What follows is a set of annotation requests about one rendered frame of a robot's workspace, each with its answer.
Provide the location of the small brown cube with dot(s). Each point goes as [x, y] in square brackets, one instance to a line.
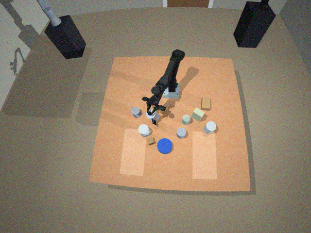
[150, 140]

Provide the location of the tan rectangular block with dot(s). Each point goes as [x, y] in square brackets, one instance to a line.
[205, 103]

